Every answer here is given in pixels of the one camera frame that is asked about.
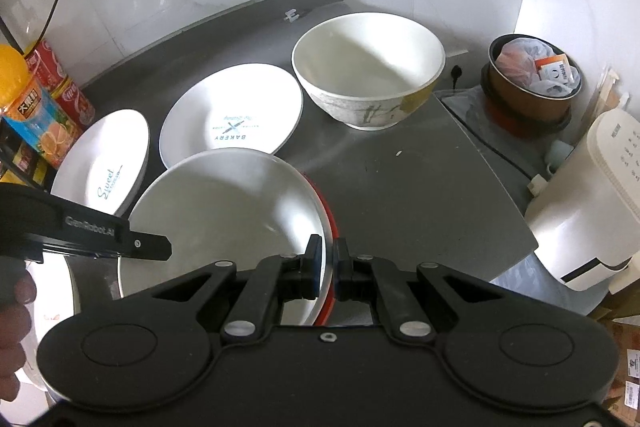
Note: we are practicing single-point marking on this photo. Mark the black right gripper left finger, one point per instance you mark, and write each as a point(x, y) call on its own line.
point(243, 306)

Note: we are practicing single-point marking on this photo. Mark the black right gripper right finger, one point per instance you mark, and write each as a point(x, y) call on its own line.
point(412, 306)

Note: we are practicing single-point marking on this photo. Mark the white Sweet Bakery plate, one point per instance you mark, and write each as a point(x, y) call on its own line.
point(105, 168)

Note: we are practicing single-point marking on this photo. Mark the white bowl red exterior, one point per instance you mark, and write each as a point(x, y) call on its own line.
point(233, 204)

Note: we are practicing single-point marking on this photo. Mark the white plate blue logo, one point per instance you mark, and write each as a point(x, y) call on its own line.
point(255, 106)

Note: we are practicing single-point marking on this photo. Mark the person's left hand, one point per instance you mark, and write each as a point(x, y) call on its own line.
point(15, 325)

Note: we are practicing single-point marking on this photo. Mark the orange juice bottle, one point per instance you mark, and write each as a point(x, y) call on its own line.
point(31, 111)

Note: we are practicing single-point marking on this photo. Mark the white electric kettle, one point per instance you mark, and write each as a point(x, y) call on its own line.
point(586, 219)

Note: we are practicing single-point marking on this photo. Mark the cardboard box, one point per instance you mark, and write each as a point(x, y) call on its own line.
point(619, 314)

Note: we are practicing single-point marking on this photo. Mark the large white patterned bowl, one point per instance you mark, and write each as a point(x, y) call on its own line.
point(368, 70)

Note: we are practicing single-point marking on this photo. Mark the brown pot with bags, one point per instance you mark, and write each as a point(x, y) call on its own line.
point(530, 85)

